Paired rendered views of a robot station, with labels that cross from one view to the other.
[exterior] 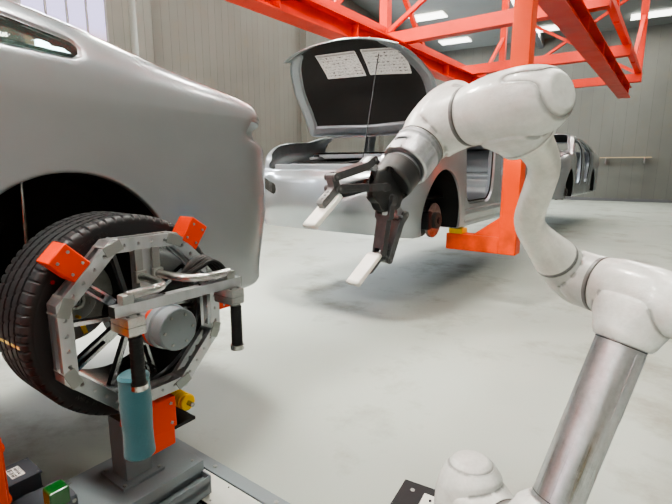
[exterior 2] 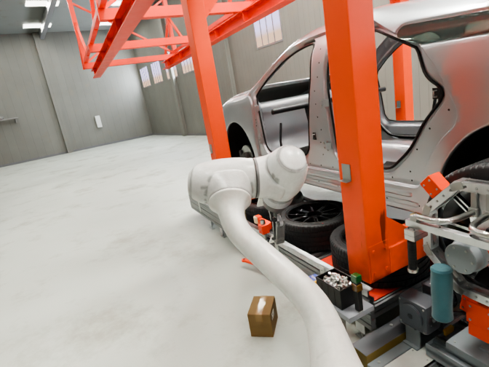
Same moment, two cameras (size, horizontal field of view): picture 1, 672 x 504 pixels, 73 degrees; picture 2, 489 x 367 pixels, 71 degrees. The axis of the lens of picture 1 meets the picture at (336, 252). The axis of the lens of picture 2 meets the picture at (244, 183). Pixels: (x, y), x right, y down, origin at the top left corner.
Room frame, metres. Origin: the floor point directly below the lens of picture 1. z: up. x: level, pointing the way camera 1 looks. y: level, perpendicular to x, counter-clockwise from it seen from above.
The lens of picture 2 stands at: (1.19, -0.98, 1.62)
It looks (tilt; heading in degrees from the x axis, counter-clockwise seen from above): 15 degrees down; 119
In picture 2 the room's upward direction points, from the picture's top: 10 degrees counter-clockwise
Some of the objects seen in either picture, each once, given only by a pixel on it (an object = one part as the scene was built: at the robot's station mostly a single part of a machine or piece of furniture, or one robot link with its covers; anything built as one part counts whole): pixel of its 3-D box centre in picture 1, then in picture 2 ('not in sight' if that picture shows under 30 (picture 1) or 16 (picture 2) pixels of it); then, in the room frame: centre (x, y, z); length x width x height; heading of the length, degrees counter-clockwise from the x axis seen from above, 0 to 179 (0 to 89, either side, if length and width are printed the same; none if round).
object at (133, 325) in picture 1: (128, 322); (415, 231); (1.14, 0.55, 0.93); 0.09 x 0.05 x 0.05; 54
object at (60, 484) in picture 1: (56, 494); (356, 277); (0.86, 0.60, 0.64); 0.04 x 0.04 x 0.04; 54
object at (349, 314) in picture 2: not in sight; (333, 296); (0.70, 0.71, 0.44); 0.43 x 0.17 x 0.03; 144
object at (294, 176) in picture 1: (428, 154); not in sight; (5.95, -1.19, 1.49); 4.95 x 1.86 x 1.59; 144
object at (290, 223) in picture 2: not in sight; (315, 223); (0.29, 1.83, 0.39); 0.66 x 0.66 x 0.24
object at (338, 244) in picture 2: not in sight; (378, 249); (0.86, 1.41, 0.39); 0.66 x 0.66 x 0.24
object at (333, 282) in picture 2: not in sight; (338, 287); (0.74, 0.69, 0.52); 0.20 x 0.14 x 0.13; 144
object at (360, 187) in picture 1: (358, 187); not in sight; (0.74, -0.04, 1.30); 0.11 x 0.04 x 0.01; 130
